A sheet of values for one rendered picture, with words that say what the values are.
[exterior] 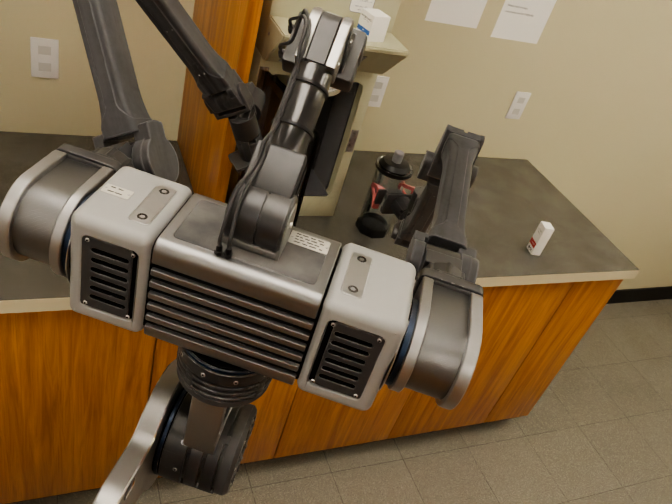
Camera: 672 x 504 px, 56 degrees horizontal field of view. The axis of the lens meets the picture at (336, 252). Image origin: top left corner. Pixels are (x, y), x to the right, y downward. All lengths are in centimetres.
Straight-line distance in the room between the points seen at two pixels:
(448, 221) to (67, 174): 56
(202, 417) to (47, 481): 124
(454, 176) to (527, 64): 146
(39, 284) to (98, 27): 69
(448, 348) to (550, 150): 217
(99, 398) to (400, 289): 121
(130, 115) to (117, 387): 97
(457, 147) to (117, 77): 60
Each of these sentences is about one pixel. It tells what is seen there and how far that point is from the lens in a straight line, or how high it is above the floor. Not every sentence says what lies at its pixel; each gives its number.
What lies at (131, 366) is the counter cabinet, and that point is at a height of 65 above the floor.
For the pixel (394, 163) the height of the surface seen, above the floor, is 118.
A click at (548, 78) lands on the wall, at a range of 264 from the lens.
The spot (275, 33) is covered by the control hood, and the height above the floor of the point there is 149.
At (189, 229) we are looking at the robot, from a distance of 74.
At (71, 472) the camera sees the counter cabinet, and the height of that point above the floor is 21.
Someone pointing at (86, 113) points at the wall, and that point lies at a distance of 207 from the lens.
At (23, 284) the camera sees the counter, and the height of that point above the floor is 94.
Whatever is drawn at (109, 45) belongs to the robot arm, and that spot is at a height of 158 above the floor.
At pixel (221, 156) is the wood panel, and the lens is 157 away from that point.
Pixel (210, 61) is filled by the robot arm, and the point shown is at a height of 149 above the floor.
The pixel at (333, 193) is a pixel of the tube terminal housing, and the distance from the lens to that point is 185.
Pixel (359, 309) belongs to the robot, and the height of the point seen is 153.
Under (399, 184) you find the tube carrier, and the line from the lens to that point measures 178.
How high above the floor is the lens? 197
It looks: 36 degrees down
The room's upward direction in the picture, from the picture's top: 19 degrees clockwise
